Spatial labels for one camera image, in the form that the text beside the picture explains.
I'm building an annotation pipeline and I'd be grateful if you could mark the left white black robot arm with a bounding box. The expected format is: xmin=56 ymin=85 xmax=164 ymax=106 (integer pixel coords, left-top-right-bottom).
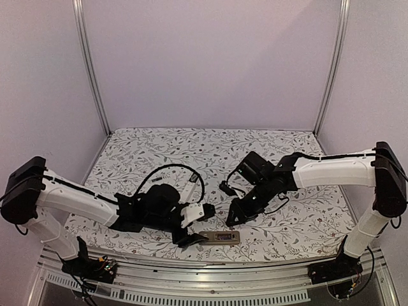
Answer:
xmin=1 ymin=156 xmax=215 ymax=277

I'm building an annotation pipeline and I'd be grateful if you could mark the left aluminium frame post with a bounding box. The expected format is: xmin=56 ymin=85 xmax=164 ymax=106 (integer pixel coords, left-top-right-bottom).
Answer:
xmin=72 ymin=0 xmax=111 ymax=136

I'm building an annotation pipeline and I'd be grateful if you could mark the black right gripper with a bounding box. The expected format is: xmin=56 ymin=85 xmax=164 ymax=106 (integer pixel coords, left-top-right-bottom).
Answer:
xmin=225 ymin=178 xmax=274 ymax=227

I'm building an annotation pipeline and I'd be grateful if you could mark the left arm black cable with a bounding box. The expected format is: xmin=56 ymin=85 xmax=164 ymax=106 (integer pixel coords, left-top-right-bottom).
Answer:
xmin=135 ymin=164 xmax=205 ymax=205

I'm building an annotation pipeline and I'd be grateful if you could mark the black battery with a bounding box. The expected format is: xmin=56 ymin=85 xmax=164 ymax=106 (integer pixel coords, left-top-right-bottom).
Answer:
xmin=217 ymin=233 xmax=233 ymax=240

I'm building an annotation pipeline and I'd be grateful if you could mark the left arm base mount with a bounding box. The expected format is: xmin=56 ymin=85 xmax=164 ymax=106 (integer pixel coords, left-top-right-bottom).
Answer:
xmin=60 ymin=237 xmax=117 ymax=284

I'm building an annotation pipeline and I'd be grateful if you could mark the long white remote control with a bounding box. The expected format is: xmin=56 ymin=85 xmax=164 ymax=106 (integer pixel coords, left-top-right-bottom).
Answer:
xmin=180 ymin=174 xmax=198 ymax=203

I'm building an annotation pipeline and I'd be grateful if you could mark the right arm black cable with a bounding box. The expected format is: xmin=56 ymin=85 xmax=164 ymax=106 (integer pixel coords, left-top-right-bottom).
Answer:
xmin=226 ymin=168 xmax=245 ymax=189

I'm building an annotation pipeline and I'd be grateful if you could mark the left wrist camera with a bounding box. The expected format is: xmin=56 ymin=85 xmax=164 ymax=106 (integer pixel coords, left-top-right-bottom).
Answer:
xmin=180 ymin=203 xmax=215 ymax=228

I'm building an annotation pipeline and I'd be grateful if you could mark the right aluminium frame post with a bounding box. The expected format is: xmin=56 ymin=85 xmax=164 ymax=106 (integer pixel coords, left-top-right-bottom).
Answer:
xmin=313 ymin=0 xmax=350 ymax=138

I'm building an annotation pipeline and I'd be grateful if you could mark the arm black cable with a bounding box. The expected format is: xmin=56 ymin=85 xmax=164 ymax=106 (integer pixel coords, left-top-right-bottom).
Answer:
xmin=226 ymin=168 xmax=245 ymax=189
xmin=135 ymin=164 xmax=205 ymax=205

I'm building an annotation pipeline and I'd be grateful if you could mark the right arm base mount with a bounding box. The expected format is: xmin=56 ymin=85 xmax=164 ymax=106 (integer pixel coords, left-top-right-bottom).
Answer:
xmin=308 ymin=250 xmax=363 ymax=284

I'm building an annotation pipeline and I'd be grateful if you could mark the aluminium frame post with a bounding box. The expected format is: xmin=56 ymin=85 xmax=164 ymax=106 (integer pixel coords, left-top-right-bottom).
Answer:
xmin=313 ymin=0 xmax=350 ymax=138
xmin=72 ymin=0 xmax=111 ymax=136

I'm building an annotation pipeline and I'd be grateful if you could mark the white air conditioner remote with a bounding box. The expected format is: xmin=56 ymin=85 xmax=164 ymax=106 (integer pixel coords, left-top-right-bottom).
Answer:
xmin=199 ymin=231 xmax=240 ymax=245

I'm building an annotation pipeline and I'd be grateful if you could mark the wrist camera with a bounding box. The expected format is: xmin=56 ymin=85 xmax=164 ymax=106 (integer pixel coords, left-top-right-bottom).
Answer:
xmin=180 ymin=203 xmax=215 ymax=228
xmin=219 ymin=180 xmax=238 ymax=196

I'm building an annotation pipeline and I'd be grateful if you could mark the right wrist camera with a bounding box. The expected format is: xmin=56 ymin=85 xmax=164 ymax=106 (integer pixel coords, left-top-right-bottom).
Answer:
xmin=219 ymin=180 xmax=238 ymax=196

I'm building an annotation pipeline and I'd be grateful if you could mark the floral patterned table mat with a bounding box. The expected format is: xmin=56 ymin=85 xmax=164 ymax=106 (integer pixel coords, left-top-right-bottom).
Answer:
xmin=64 ymin=128 xmax=354 ymax=262

